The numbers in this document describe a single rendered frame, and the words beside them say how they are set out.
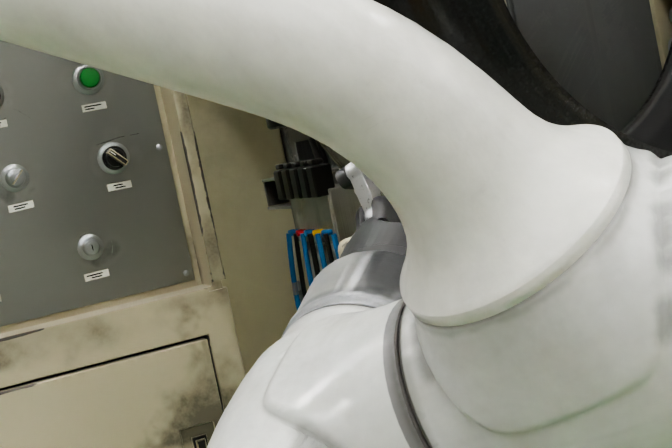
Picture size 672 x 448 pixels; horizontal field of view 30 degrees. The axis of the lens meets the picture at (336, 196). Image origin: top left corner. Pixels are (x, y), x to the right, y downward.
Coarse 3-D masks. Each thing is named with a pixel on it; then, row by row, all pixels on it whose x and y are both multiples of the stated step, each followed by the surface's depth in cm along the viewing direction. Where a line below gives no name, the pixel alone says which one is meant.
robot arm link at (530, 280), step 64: (0, 0) 43; (64, 0) 43; (128, 0) 42; (192, 0) 42; (256, 0) 43; (320, 0) 43; (128, 64) 44; (192, 64) 43; (256, 64) 43; (320, 64) 43; (384, 64) 43; (448, 64) 44; (320, 128) 44; (384, 128) 43; (448, 128) 43; (512, 128) 44; (576, 128) 47; (384, 192) 46; (448, 192) 44; (512, 192) 44; (576, 192) 44; (640, 192) 45; (448, 256) 45; (512, 256) 43; (576, 256) 43; (640, 256) 43; (448, 320) 45; (512, 320) 44; (576, 320) 43; (640, 320) 43; (448, 384) 47; (512, 384) 45; (576, 384) 44; (640, 384) 44
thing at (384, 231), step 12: (372, 204) 70; (384, 204) 70; (360, 216) 71; (372, 216) 70; (384, 216) 70; (396, 216) 70; (360, 228) 70; (372, 228) 68; (384, 228) 68; (396, 228) 68; (360, 240) 68; (372, 240) 67; (384, 240) 67; (396, 240) 66; (348, 252) 67; (396, 252) 65
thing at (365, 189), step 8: (352, 168) 72; (352, 176) 72; (360, 176) 71; (352, 184) 72; (360, 184) 71; (368, 184) 71; (360, 192) 71; (368, 192) 71; (376, 192) 72; (360, 200) 71; (368, 200) 71; (368, 208) 71; (368, 216) 71
